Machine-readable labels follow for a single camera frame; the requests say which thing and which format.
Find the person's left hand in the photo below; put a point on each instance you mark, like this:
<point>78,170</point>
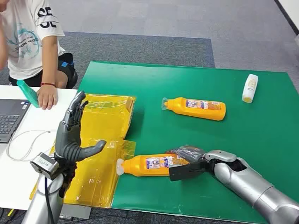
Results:
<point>47,97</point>

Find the person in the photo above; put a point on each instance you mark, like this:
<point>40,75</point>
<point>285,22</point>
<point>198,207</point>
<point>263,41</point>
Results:
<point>23,40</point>

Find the white board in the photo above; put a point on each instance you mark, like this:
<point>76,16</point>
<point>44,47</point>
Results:
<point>16,179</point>

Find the teal plastic bottle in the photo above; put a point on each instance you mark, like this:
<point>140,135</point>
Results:
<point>28,92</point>

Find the yellow plastic bag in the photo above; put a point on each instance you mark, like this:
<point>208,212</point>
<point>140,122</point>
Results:
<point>103,123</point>

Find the person's left forearm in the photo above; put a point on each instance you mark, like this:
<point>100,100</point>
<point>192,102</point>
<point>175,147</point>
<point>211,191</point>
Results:
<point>49,58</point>

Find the small yellow strip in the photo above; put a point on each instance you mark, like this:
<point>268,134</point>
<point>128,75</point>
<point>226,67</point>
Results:
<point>10,212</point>

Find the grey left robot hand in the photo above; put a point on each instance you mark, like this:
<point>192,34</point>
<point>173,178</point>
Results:
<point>67,139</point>

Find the small white bottle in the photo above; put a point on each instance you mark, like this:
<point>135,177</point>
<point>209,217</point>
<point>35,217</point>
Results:
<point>250,88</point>

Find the green table mat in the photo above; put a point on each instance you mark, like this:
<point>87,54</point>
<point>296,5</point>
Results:
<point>233,139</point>

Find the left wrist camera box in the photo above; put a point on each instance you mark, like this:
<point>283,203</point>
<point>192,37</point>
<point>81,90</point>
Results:
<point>44,165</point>

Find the dark grey laptop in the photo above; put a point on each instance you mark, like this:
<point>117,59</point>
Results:
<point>9,117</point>

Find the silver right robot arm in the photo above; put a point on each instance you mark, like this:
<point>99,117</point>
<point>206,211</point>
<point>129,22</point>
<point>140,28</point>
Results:
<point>245,182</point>

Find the grey board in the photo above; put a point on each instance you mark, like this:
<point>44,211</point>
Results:
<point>75,211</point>

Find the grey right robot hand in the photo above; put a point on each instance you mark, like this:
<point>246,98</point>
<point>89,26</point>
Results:
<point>186,171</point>

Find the orange bottle with cap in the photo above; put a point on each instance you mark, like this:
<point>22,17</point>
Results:
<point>140,165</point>
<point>198,109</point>

